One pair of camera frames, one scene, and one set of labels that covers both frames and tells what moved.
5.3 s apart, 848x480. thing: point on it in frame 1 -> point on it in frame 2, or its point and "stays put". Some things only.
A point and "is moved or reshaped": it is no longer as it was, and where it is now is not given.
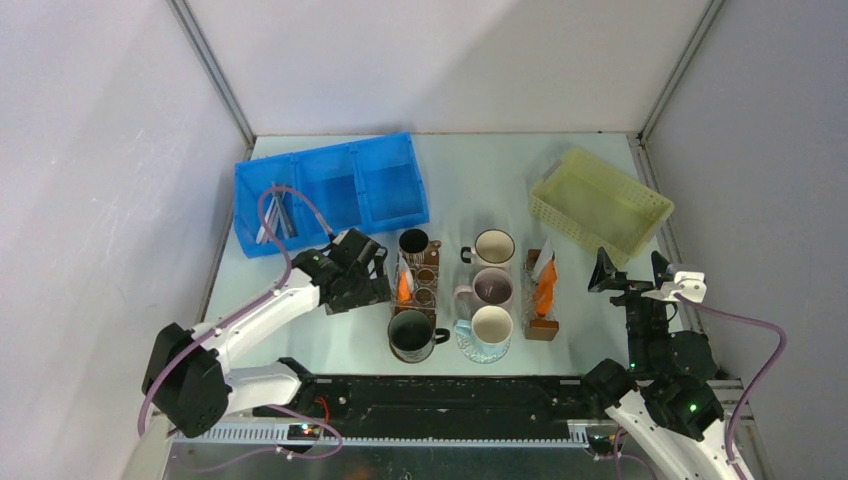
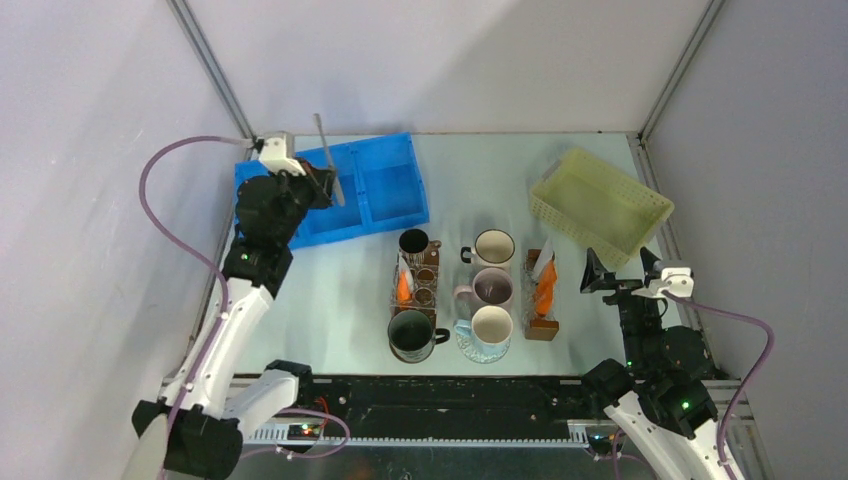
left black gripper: x=375 y=289 -> x=318 y=181
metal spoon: x=283 y=212 is moved or reshaped
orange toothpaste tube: x=545 y=288 stays put
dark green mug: x=412 y=336 stays put
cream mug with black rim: x=493 y=248 stays put
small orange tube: x=403 y=287 stays put
